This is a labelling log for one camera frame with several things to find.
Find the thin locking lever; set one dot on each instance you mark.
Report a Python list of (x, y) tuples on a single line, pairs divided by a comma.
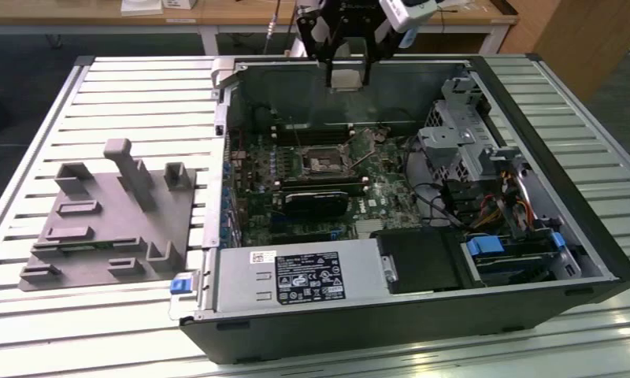
[(371, 153)]

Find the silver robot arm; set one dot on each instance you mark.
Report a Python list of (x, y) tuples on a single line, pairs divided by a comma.
[(299, 49)]

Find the black PC case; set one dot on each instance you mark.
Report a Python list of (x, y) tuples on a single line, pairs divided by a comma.
[(399, 334)]

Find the blue plastic clip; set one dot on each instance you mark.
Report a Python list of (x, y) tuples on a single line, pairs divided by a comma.
[(557, 241)]

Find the silver power supply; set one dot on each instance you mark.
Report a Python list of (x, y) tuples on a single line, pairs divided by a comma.
[(241, 283)]

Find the CPU socket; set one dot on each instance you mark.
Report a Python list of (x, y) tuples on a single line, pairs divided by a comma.
[(325, 161)]

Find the wooden desk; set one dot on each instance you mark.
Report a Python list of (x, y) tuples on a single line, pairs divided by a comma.
[(57, 10)]

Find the black RAM slot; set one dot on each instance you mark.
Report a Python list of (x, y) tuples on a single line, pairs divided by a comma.
[(315, 129), (320, 189), (315, 138), (320, 181)]

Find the silver chipset heatsink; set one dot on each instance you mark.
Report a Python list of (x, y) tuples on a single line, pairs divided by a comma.
[(372, 228)]

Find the wooden cabinet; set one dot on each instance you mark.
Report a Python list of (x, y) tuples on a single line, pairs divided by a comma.
[(599, 39)]

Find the grey metal drive cage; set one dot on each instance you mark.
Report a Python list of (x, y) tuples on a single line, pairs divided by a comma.
[(447, 138)]

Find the black graphics card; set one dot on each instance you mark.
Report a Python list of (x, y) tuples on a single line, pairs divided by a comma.
[(315, 204)]

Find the green motherboard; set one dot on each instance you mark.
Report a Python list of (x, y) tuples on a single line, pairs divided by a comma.
[(388, 193)]

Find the silver square CPU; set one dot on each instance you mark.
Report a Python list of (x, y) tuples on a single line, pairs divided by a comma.
[(347, 78)]

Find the expansion slot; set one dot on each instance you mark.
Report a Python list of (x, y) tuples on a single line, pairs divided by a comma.
[(304, 236)]

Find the hard disk in blue carrier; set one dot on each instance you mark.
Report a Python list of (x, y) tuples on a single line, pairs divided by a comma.
[(485, 246)]

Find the black plastic shroud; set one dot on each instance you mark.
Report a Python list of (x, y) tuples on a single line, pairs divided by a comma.
[(420, 260)]

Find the white box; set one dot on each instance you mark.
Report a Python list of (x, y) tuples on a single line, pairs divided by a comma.
[(141, 7), (179, 4)]

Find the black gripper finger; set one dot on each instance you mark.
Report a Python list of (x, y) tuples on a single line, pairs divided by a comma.
[(309, 35), (380, 47)]

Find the blue case latch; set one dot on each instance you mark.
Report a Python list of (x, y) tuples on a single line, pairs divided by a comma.
[(183, 285)]

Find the grey parts rack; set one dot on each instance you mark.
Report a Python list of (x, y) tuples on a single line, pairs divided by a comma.
[(105, 236)]

